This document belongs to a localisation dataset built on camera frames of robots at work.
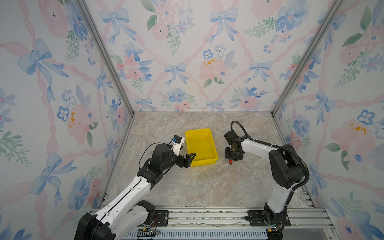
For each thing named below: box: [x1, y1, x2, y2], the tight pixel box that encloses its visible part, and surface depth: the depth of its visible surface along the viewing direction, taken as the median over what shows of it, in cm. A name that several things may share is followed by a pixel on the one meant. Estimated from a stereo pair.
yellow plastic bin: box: [185, 128, 219, 167], surface depth 99 cm
